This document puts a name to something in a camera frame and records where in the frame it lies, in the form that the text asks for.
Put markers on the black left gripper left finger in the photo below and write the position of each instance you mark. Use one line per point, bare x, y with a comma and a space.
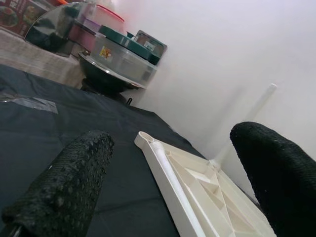
64, 187

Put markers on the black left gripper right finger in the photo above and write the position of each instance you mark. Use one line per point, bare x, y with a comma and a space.
284, 182

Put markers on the white plastic table leg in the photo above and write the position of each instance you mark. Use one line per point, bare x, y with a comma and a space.
259, 103
172, 177

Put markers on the black tablecloth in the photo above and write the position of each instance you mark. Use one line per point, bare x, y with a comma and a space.
74, 128

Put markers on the clear tape strip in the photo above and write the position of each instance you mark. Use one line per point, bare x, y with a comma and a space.
37, 105

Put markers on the maroon plastic tub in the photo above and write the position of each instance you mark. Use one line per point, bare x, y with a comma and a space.
81, 34

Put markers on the green lidded pot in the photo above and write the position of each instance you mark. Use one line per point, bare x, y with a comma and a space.
133, 45

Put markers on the dark printed carton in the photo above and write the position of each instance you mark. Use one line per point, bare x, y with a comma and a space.
154, 44

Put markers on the red lidded clear container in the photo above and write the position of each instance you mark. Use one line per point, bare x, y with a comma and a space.
108, 17

